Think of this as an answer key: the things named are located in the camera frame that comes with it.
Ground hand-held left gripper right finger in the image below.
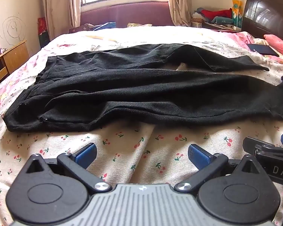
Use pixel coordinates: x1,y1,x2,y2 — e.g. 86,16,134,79
174,144,260,193

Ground brown bag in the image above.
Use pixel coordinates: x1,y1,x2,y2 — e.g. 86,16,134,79
69,24,95,34

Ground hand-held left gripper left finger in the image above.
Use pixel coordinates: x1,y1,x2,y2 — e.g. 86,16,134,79
25,143,112,193

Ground cherry print bed sheet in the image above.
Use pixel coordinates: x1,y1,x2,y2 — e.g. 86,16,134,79
0,26,283,226

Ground yellow green tissue pack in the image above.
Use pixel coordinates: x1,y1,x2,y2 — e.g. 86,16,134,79
231,0,243,25

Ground black pants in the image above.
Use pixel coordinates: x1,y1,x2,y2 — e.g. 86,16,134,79
3,43,283,132

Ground purple upholstered bench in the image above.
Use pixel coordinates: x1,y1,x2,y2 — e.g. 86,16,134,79
80,2,174,28

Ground pale yellow cloth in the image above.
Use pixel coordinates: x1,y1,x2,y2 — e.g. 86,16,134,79
127,22,153,28

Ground red cloth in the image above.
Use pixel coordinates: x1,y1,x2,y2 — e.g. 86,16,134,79
200,9,233,19

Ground dark wooden headboard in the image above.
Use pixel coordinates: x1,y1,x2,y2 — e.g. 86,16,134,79
241,0,283,40

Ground blue cloth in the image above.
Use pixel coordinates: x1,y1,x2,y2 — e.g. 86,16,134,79
94,22,116,31

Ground wooden cabinet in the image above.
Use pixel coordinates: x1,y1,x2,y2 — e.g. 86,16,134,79
0,40,30,90

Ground red bag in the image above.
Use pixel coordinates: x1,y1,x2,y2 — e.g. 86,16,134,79
37,17,50,49

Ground teal cloth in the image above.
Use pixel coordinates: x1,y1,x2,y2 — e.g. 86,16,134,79
211,16,234,24

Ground beige curtain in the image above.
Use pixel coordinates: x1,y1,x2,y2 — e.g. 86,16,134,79
167,0,192,26
39,0,82,40

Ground pink pillow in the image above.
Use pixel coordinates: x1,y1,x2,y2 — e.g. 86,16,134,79
264,34,283,58

